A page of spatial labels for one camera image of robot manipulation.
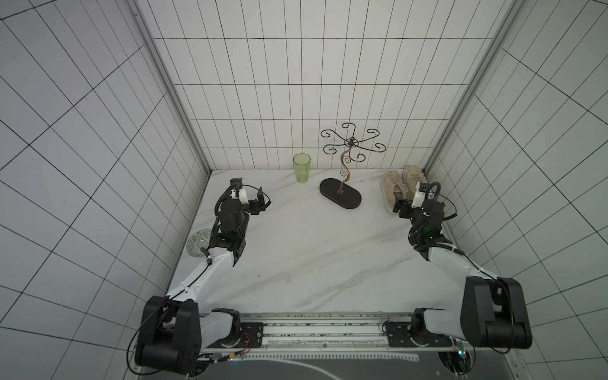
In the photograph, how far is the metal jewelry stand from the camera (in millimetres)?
877

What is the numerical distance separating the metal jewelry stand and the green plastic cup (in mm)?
108

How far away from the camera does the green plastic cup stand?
1.08 m
